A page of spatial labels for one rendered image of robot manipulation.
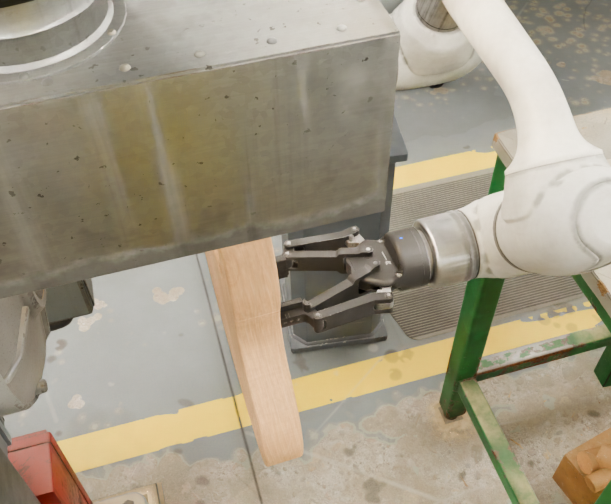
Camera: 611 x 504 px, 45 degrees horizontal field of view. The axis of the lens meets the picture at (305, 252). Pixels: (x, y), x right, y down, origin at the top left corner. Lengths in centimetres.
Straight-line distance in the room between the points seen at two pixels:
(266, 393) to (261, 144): 38
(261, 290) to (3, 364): 22
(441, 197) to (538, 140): 171
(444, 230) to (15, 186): 58
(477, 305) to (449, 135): 127
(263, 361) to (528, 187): 32
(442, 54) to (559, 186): 79
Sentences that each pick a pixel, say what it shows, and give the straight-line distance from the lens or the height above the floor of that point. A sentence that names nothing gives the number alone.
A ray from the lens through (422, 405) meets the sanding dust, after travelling 203.
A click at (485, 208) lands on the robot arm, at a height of 112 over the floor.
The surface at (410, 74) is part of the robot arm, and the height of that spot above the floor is 85.
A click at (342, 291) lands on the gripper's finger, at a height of 107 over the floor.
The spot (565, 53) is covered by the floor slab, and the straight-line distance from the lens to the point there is 327.
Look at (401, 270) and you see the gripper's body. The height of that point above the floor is 107.
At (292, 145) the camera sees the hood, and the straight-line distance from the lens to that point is 45.
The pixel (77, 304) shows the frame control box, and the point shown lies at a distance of 106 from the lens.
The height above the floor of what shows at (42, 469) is 62.
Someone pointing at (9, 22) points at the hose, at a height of 156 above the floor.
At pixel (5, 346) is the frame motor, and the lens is 63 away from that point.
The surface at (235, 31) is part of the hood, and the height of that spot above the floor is 153.
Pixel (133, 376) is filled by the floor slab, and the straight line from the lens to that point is 212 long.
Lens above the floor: 176
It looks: 49 degrees down
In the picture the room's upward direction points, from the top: 2 degrees counter-clockwise
